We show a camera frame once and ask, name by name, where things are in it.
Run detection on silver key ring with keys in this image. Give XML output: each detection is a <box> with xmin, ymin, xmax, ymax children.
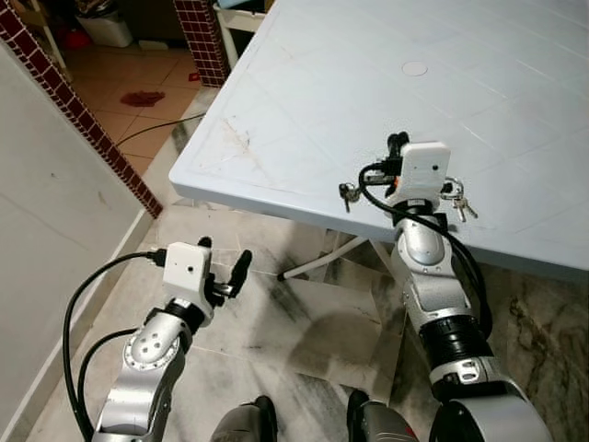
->
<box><xmin>440</xmin><ymin>180</ymin><xmax>479</xmax><ymax>223</ymax></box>

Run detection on small dark key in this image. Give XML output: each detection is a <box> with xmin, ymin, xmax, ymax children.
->
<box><xmin>339</xmin><ymin>182</ymin><xmax>362</xmax><ymax>214</ymax></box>

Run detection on white folding table legs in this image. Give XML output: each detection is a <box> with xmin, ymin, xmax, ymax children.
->
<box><xmin>279</xmin><ymin>232</ymin><xmax>398</xmax><ymax>280</ymax></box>

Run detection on grey left robot leg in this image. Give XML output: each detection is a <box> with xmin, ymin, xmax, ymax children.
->
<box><xmin>210</xmin><ymin>396</ymin><xmax>279</xmax><ymax>442</ymax></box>

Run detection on white stool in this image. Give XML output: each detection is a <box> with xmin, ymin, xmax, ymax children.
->
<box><xmin>216</xmin><ymin>0</ymin><xmax>270</xmax><ymax>65</ymax></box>

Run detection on maroon tiled pillar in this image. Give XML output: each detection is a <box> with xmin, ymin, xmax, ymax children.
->
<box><xmin>175</xmin><ymin>0</ymin><xmax>231</xmax><ymax>88</ymax></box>

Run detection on white bin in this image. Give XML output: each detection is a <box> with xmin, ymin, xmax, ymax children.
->
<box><xmin>78</xmin><ymin>9</ymin><xmax>134</xmax><ymax>47</ymax></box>

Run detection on small red object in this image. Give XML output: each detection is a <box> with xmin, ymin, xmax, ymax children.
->
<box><xmin>60</xmin><ymin>26</ymin><xmax>93</xmax><ymax>52</ymax></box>

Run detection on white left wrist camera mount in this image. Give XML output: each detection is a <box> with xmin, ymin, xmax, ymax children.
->
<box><xmin>164</xmin><ymin>242</ymin><xmax>214</xmax><ymax>305</ymax></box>

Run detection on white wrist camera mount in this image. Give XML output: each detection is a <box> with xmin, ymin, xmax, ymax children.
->
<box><xmin>164</xmin><ymin>242</ymin><xmax>214</xmax><ymax>305</ymax></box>
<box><xmin>398</xmin><ymin>141</ymin><xmax>452</xmax><ymax>208</ymax></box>

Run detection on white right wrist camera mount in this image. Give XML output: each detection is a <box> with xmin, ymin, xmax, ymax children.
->
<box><xmin>398</xmin><ymin>141</ymin><xmax>452</xmax><ymax>208</ymax></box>

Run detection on black floor cable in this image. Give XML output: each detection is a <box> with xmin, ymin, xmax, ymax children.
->
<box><xmin>116</xmin><ymin>112</ymin><xmax>209</xmax><ymax>146</ymax></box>

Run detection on short black left arm cable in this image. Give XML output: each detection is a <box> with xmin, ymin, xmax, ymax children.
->
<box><xmin>78</xmin><ymin>327</ymin><xmax>141</xmax><ymax>434</ymax></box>

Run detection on maroon tiled wall edge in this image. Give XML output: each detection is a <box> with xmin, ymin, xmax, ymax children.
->
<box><xmin>0</xmin><ymin>5</ymin><xmax>167</xmax><ymax>220</ymax></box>

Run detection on wooden frame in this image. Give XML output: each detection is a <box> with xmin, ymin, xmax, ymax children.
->
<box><xmin>17</xmin><ymin>0</ymin><xmax>72</xmax><ymax>76</ymax></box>

